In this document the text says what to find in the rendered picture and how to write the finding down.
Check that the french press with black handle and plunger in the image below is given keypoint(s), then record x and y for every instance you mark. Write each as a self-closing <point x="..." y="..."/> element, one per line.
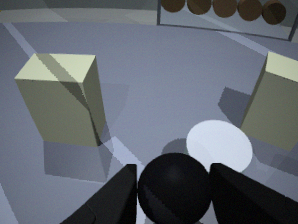
<point x="175" y="189"/>

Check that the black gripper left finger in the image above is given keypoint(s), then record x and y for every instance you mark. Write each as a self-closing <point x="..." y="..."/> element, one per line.
<point x="114" y="203"/>

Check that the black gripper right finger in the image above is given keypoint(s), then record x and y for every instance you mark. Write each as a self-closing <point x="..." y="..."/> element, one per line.
<point x="239" y="200"/>

